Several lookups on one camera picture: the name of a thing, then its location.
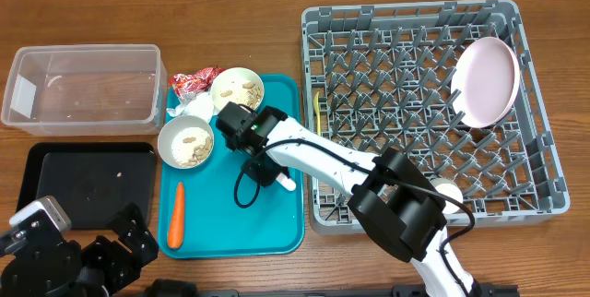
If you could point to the pink round plate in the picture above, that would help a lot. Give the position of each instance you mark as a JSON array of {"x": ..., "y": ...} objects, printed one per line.
[{"x": 487, "y": 77}]

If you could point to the crumpled white napkin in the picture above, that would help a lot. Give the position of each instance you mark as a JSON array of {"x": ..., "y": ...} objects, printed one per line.
[{"x": 202, "y": 106}]

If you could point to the white bowl with nuts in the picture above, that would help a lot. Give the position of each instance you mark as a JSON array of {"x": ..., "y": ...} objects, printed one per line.
[{"x": 239, "y": 85}]

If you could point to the orange carrot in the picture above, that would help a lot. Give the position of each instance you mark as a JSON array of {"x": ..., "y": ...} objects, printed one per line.
[{"x": 176, "y": 227}]

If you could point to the grey dishwasher rack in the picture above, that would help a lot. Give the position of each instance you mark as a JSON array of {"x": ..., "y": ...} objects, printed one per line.
[{"x": 384, "y": 76}]

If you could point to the teal serving tray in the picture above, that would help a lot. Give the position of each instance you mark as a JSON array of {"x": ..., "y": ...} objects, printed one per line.
[{"x": 214, "y": 226}]

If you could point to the red snack wrapper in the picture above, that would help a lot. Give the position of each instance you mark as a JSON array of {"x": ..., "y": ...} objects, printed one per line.
[{"x": 187, "y": 86}]

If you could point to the white plastic fork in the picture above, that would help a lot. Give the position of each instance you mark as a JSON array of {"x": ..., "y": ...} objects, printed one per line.
[{"x": 286, "y": 182}]

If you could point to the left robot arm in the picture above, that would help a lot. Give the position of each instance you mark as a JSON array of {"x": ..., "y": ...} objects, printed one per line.
[{"x": 46, "y": 264}]

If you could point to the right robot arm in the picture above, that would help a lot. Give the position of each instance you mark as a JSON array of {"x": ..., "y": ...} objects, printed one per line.
[{"x": 395, "y": 203}]

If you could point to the grey bowl with rice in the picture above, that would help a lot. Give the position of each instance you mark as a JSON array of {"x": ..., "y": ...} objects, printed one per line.
[{"x": 185, "y": 142}]

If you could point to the white cup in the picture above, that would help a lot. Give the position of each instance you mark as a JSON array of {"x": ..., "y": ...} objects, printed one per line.
[{"x": 449, "y": 188}]

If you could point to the yellow plastic spoon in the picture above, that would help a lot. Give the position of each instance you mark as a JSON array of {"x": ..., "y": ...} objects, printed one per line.
[{"x": 317, "y": 114}]

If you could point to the clear plastic bin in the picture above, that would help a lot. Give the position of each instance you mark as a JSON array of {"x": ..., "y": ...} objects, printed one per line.
[{"x": 86, "y": 90}]

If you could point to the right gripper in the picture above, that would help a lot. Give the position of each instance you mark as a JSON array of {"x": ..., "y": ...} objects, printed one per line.
[{"x": 262, "y": 175}]

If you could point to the black tray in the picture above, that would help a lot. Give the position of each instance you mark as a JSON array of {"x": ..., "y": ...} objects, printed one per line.
[{"x": 91, "y": 181}]

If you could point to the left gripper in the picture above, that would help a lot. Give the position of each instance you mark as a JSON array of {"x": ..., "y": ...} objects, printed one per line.
[{"x": 124, "y": 267}]

